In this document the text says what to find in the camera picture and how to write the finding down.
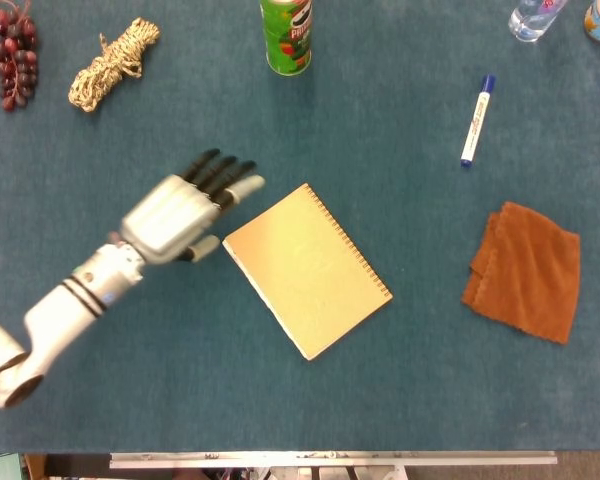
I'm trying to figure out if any spiral notebook with kraft cover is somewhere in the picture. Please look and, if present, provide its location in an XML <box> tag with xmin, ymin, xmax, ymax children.
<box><xmin>222</xmin><ymin>182</ymin><xmax>394</xmax><ymax>361</ymax></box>

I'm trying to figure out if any orange microfibre cloth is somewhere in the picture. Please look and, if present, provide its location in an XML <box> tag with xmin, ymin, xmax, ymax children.
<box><xmin>460</xmin><ymin>201</ymin><xmax>582</xmax><ymax>346</ymax></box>

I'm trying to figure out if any blue felt table mat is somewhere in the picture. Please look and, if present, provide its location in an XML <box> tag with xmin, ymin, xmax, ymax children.
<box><xmin>0</xmin><ymin>0</ymin><xmax>600</xmax><ymax>455</ymax></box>

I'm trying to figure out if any teal box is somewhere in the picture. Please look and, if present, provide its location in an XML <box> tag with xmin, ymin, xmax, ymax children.
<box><xmin>0</xmin><ymin>453</ymin><xmax>25</xmax><ymax>480</ymax></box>

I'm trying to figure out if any bunch of dark red grapes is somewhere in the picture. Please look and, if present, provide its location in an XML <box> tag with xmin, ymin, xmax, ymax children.
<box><xmin>0</xmin><ymin>0</ymin><xmax>39</xmax><ymax>113</ymax></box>

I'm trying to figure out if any coiled beige braided rope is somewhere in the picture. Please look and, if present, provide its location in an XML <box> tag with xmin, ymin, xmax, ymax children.
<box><xmin>67</xmin><ymin>17</ymin><xmax>161</xmax><ymax>114</ymax></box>

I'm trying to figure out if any aluminium table edge rail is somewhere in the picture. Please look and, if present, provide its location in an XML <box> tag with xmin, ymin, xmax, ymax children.
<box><xmin>109</xmin><ymin>450</ymin><xmax>559</xmax><ymax>470</ymax></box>

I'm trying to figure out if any left silver and black robot hand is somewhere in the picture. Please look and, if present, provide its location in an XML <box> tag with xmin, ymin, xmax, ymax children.
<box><xmin>118</xmin><ymin>148</ymin><xmax>267</xmax><ymax>266</ymax></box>

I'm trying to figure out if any blue and white marker pen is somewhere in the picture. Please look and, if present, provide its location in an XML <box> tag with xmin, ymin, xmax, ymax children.
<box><xmin>460</xmin><ymin>74</ymin><xmax>497</xmax><ymax>168</ymax></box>

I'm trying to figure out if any clear plastic water bottle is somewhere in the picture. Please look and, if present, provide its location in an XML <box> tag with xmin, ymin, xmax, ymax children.
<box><xmin>508</xmin><ymin>0</ymin><xmax>569</xmax><ymax>44</ymax></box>

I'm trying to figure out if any green Pringles can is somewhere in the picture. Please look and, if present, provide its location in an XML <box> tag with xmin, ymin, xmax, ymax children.
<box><xmin>259</xmin><ymin>0</ymin><xmax>314</xmax><ymax>77</ymax></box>

